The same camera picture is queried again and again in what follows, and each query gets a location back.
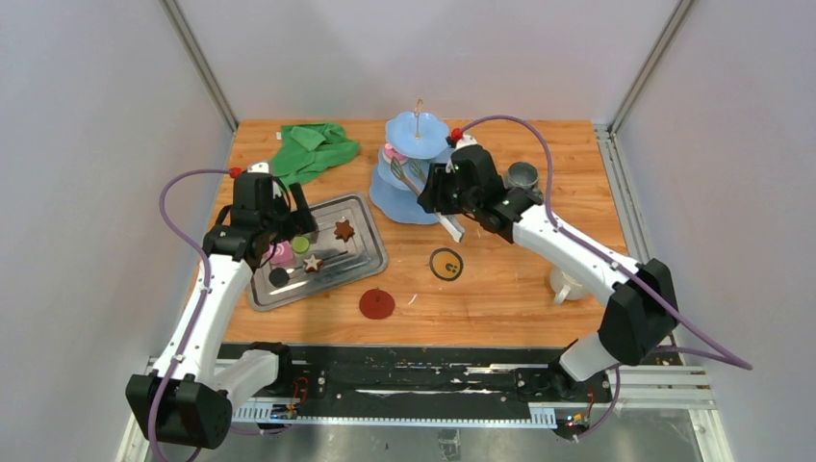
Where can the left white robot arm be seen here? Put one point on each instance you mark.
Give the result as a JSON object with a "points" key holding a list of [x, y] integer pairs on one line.
{"points": [[197, 319]]}

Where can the pink frosted donut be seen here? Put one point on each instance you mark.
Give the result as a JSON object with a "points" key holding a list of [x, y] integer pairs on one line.
{"points": [[391, 155]]}

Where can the white ceramic cup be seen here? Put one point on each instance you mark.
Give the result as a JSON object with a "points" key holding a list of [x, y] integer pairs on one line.
{"points": [[565, 287]]}

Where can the grey ceramic mug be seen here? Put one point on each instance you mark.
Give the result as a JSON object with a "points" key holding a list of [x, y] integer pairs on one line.
{"points": [[525, 176]]}

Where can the red round coaster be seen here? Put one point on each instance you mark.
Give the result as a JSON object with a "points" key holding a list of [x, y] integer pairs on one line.
{"points": [[376, 304]]}

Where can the green cloth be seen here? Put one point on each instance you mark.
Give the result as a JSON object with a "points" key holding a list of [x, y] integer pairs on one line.
{"points": [[309, 149]]}

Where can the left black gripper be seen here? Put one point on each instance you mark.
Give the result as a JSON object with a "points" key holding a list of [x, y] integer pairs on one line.
{"points": [[297, 222]]}

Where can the blue three-tier cake stand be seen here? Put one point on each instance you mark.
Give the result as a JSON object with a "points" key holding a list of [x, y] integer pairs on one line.
{"points": [[414, 141]]}

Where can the pink swirl roll cake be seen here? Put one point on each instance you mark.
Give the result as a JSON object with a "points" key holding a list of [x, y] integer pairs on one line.
{"points": [[280, 255]]}

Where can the steel serving tongs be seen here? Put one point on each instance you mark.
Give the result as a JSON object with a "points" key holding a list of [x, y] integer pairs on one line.
{"points": [[414, 167]]}

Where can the steel rectangular tray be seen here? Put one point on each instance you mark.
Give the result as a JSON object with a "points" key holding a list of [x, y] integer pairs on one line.
{"points": [[364, 255]]}

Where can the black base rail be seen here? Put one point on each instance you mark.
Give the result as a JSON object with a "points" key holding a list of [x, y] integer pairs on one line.
{"points": [[419, 385]]}

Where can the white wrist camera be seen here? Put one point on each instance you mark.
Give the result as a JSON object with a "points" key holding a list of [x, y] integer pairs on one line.
{"points": [[260, 167], [464, 141]]}

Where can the black round cookie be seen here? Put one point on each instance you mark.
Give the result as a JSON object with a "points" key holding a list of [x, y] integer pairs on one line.
{"points": [[279, 277]]}

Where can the brown star cookie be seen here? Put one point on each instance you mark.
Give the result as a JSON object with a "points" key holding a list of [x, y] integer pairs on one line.
{"points": [[344, 231]]}

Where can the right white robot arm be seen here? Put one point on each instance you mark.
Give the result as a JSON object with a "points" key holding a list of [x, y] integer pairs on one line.
{"points": [[638, 297]]}

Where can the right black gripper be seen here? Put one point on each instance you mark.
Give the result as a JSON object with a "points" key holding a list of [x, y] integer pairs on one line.
{"points": [[433, 198]]}

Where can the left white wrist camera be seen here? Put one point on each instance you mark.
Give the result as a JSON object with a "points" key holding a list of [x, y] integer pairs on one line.
{"points": [[260, 167]]}

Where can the yellow black round coaster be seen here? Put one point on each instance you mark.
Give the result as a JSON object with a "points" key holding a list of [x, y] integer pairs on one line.
{"points": [[446, 264]]}

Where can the green macaron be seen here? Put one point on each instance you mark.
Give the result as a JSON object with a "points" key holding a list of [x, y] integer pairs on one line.
{"points": [[300, 244]]}

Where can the white star cookie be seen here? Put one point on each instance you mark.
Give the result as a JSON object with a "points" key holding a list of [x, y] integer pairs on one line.
{"points": [[312, 263]]}

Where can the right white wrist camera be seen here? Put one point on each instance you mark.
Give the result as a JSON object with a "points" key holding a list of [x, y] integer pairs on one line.
{"points": [[464, 141]]}

